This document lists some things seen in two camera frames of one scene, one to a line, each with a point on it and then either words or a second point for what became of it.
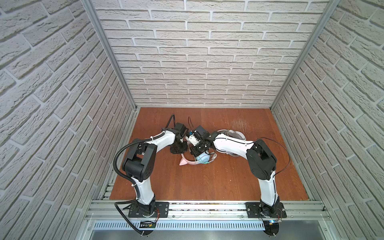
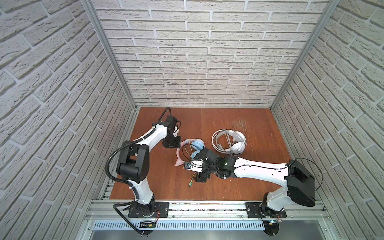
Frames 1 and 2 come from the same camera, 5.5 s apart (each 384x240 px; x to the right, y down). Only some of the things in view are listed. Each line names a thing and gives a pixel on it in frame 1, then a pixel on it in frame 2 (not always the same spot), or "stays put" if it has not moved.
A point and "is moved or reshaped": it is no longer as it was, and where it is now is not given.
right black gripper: [194, 151] → [201, 177]
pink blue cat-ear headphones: [202, 159] is moved or reshaped
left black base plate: [162, 210] stays put
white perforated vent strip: [183, 225] stays put
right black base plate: [253, 209] stays put
